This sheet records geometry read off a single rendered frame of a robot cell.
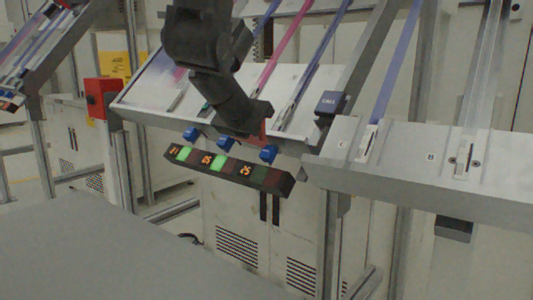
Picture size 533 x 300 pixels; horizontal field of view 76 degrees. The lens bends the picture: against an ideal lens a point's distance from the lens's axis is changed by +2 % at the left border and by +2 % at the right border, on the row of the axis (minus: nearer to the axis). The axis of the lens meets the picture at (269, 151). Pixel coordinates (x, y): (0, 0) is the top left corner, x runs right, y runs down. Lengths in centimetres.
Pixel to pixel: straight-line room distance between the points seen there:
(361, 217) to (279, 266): 38
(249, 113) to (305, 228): 60
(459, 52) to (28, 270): 237
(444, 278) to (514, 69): 189
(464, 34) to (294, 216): 176
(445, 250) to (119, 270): 52
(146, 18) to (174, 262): 171
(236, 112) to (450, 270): 45
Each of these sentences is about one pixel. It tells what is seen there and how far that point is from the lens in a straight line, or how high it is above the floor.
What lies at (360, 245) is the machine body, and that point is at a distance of 100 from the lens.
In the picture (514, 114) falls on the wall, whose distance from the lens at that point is 249.
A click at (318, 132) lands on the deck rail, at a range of 60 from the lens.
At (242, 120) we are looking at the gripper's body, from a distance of 55.
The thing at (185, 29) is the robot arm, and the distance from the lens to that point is 46.
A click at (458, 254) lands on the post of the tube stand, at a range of 68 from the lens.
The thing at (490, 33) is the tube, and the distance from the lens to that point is 57.
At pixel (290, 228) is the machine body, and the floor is 33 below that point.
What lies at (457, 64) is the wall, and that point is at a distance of 249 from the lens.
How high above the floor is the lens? 87
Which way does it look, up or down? 16 degrees down
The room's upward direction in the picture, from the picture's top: straight up
